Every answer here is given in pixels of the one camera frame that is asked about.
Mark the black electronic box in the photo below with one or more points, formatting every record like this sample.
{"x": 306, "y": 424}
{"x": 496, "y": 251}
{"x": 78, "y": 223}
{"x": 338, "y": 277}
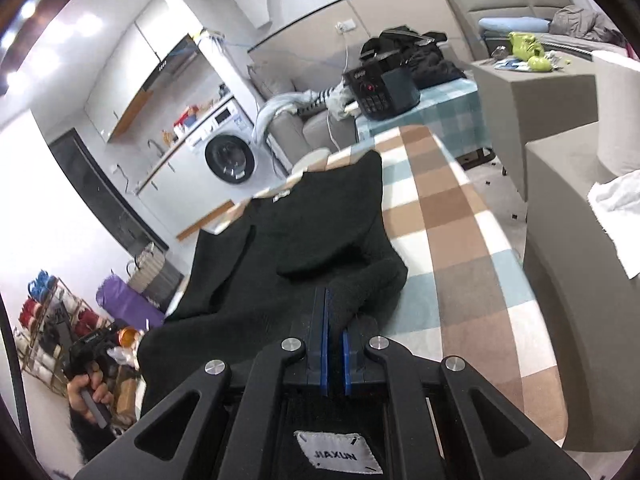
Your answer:
{"x": 380, "y": 90}

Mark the white wall cabinets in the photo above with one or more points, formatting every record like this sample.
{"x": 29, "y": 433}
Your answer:
{"x": 130, "y": 65}

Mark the black knit sweater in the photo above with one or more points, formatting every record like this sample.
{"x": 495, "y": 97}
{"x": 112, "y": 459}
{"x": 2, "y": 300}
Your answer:
{"x": 310, "y": 220}

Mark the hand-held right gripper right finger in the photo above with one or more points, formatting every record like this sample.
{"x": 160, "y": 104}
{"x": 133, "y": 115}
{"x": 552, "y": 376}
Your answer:
{"x": 346, "y": 365}

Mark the purple bag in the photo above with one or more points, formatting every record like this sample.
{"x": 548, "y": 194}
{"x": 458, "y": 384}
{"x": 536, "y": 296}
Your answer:
{"x": 127, "y": 305}

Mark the white wall socket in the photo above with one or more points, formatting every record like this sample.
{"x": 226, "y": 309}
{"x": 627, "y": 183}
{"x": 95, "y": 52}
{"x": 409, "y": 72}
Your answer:
{"x": 345, "y": 25}

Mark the striped grey laundry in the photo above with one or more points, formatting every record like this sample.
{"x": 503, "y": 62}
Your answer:
{"x": 300, "y": 102}

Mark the white kitchen counter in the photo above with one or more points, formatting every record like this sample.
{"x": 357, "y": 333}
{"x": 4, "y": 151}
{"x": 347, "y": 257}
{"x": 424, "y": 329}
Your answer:
{"x": 165, "y": 165}

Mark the grey cube table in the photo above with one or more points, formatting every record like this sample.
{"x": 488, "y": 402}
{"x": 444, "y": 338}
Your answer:
{"x": 540, "y": 110}

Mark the white towel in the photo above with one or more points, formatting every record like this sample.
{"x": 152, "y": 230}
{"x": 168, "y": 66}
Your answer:
{"x": 617, "y": 210}

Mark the light blue pillow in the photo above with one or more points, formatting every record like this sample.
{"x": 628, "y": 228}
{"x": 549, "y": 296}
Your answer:
{"x": 510, "y": 25}

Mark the person's left hand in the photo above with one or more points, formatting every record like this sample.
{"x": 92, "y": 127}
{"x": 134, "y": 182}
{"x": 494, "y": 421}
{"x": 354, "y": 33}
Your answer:
{"x": 80, "y": 395}

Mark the white washing machine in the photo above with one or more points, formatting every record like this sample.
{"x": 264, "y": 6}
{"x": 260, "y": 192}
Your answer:
{"x": 227, "y": 157}

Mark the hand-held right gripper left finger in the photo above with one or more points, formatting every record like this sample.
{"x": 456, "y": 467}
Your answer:
{"x": 325, "y": 340}

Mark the woven basket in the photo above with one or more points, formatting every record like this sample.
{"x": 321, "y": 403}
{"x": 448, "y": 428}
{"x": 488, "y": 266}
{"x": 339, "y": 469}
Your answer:
{"x": 147, "y": 267}

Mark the blue checked tablecloth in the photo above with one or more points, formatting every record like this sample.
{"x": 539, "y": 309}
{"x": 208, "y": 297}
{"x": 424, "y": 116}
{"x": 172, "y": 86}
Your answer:
{"x": 450, "y": 105}

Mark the brown blue checked blanket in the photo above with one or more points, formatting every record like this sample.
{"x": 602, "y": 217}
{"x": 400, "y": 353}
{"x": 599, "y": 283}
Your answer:
{"x": 450, "y": 260}

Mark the pile of black clothes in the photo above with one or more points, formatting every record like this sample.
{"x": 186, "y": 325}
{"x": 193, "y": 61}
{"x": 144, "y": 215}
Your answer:
{"x": 430, "y": 62}

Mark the grey upholstered block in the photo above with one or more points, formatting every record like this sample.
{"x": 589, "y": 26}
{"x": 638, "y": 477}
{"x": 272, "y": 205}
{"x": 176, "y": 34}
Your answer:
{"x": 565, "y": 310}

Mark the grey jacket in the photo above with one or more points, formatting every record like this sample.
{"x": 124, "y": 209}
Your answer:
{"x": 580, "y": 22}

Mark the black tall appliance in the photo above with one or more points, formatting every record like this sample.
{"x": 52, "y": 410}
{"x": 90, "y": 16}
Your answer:
{"x": 100, "y": 195}

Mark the grey sofa with laundry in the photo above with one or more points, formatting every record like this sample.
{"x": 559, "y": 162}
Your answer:
{"x": 300, "y": 135}

